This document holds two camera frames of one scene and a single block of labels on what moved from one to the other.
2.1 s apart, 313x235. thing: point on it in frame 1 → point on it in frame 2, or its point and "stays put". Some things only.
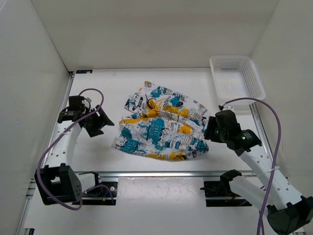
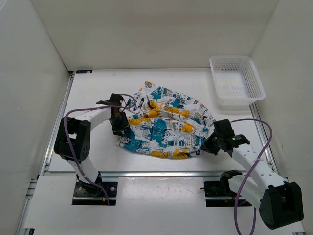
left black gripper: (95, 130) → (116, 130)
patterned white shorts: (162, 124) stays put
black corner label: (83, 71) stays put
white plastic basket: (236, 77) stays put
